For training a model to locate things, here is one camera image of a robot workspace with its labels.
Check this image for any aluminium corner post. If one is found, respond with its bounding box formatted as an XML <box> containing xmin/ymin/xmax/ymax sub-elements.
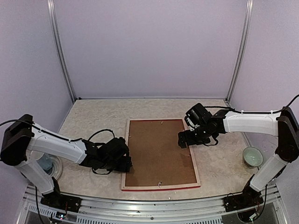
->
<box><xmin>225</xmin><ymin>0</ymin><xmax>254</xmax><ymax>104</ymax></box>
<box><xmin>47</xmin><ymin>0</ymin><xmax>76</xmax><ymax>104</ymax></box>

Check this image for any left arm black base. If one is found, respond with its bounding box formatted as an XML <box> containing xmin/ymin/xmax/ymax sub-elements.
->
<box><xmin>41</xmin><ymin>195</ymin><xmax>82</xmax><ymax>213</ymax></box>

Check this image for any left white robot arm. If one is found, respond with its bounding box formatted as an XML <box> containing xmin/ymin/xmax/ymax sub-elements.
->
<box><xmin>0</xmin><ymin>114</ymin><xmax>132</xmax><ymax>208</ymax></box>

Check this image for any brown backing board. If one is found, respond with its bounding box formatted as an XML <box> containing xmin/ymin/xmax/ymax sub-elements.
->
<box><xmin>125</xmin><ymin>119</ymin><xmax>198</xmax><ymax>187</ymax></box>

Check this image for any light blue mug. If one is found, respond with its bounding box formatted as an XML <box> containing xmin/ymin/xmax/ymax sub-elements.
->
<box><xmin>37</xmin><ymin>154</ymin><xmax>53</xmax><ymax>175</ymax></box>

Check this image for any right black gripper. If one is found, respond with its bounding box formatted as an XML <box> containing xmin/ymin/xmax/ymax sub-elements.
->
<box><xmin>178</xmin><ymin>124</ymin><xmax>210</xmax><ymax>148</ymax></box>

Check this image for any left aluminium corner post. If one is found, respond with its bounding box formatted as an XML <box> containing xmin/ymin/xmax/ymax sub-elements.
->
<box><xmin>47</xmin><ymin>0</ymin><xmax>76</xmax><ymax>104</ymax></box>

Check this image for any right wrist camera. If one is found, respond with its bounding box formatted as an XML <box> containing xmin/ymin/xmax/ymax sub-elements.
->
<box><xmin>184</xmin><ymin>116</ymin><xmax>195</xmax><ymax>131</ymax></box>

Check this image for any green ceramic bowl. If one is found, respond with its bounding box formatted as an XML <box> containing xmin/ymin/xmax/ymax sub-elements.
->
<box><xmin>242</xmin><ymin>147</ymin><xmax>263</xmax><ymax>168</ymax></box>

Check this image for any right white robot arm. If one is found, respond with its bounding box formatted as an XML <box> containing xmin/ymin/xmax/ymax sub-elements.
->
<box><xmin>178</xmin><ymin>96</ymin><xmax>299</xmax><ymax>207</ymax></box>

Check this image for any front aluminium rail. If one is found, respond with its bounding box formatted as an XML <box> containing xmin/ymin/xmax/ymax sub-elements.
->
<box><xmin>23</xmin><ymin>184</ymin><xmax>287</xmax><ymax>224</ymax></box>

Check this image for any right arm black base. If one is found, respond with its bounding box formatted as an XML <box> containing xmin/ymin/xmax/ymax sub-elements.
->
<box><xmin>223</xmin><ymin>193</ymin><xmax>264</xmax><ymax>212</ymax></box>

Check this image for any red wooden picture frame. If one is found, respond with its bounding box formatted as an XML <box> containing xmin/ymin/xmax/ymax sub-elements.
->
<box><xmin>121</xmin><ymin>118</ymin><xmax>202</xmax><ymax>192</ymax></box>

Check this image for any right aluminium corner post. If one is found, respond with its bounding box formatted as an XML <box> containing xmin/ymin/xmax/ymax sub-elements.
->
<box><xmin>225</xmin><ymin>0</ymin><xmax>254</xmax><ymax>104</ymax></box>

